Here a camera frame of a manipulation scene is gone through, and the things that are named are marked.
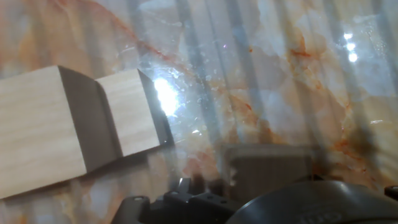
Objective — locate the plain wooden cube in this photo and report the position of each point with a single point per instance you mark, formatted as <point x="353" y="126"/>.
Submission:
<point x="267" y="171"/>
<point x="37" y="130"/>
<point x="130" y="112"/>

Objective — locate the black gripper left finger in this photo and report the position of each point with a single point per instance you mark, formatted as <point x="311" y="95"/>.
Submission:
<point x="186" y="207"/>

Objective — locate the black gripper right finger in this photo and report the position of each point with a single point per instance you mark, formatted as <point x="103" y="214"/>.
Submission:
<point x="317" y="177"/>

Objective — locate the orange grey marble mat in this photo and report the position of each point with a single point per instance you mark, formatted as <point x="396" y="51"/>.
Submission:
<point x="280" y="93"/>

